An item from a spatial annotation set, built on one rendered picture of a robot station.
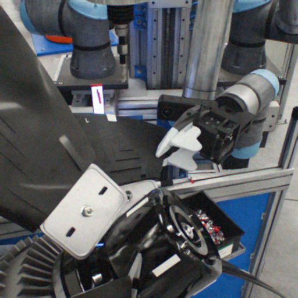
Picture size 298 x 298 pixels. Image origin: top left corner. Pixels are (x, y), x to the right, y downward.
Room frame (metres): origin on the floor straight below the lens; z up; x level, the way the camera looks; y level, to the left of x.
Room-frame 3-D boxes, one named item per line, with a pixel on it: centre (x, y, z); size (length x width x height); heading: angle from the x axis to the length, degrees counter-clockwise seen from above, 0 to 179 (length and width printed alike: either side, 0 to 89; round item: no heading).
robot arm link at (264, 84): (0.68, -0.22, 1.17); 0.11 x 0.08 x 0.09; 140
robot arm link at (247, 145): (0.69, -0.21, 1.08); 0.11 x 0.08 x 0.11; 61
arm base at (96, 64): (1.11, 0.17, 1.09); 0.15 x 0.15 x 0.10
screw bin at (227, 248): (0.58, -0.09, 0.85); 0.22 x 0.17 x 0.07; 119
